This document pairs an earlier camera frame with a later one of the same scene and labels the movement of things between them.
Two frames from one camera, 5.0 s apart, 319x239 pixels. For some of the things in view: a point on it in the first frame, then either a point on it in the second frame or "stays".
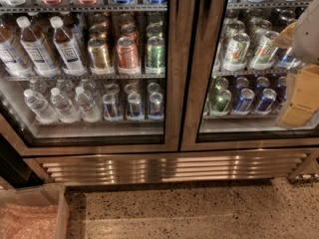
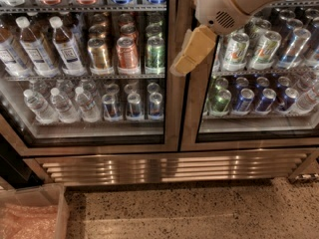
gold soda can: x=99 y=56 stays
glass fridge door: x=94 y=68 stays
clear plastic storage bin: x=37 y=212 stays
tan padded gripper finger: x=300 y=101 -> x=197 y=43
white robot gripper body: x=307 y=34 -> x=216 y=6
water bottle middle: x=63 y=107 stays
